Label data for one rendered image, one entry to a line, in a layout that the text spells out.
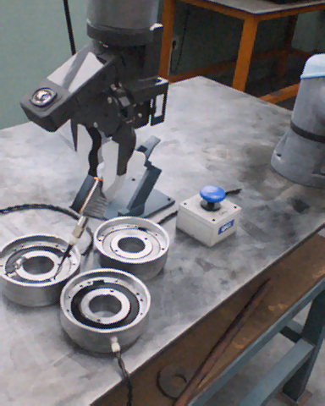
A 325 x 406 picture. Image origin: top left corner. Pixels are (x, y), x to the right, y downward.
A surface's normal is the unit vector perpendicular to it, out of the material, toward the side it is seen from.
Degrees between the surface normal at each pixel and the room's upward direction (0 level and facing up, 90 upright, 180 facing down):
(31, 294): 90
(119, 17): 90
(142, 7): 90
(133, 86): 0
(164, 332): 0
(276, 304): 0
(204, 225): 90
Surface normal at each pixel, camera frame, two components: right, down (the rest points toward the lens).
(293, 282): 0.11, -0.85
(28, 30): 0.73, 0.41
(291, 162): -0.68, 0.00
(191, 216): -0.67, 0.31
